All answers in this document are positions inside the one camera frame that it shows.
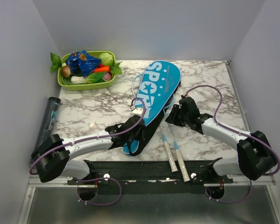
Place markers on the green plastic basket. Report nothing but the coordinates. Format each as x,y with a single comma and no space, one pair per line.
85,87

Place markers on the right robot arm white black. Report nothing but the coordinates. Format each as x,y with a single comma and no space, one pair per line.
253,159

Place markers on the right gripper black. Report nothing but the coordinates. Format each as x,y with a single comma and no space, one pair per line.
172,118

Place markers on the blue badminton racket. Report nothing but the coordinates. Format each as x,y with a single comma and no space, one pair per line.
135,86
178,153

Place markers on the green leaf left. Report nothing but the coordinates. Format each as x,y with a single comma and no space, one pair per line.
56,62

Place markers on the blue snack bag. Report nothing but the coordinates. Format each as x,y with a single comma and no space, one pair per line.
80,62

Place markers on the green leaf right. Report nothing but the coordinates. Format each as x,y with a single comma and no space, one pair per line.
115,69

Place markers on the green leafy vegetable toy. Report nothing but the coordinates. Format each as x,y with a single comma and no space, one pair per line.
95,77

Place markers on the orange carrot toy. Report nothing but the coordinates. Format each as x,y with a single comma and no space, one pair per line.
102,69

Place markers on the green cabbage toy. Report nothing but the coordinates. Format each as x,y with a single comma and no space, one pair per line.
106,59

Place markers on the black shuttlecock tube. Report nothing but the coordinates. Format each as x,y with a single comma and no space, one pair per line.
48,120

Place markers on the blue badminton racket front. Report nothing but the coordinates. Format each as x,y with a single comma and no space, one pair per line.
135,86

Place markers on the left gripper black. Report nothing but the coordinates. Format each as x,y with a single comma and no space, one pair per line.
138,137

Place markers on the blue racket cover bag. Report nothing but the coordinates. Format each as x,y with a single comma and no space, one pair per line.
159,81

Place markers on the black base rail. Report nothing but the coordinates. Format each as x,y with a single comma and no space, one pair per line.
144,177

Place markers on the pink onion toy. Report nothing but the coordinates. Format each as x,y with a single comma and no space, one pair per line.
107,77

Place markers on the green leaf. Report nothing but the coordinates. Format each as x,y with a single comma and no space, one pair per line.
56,62
115,69

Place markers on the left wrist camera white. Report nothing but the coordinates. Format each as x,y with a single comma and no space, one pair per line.
137,111

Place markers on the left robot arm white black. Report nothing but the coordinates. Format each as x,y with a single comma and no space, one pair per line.
51,157

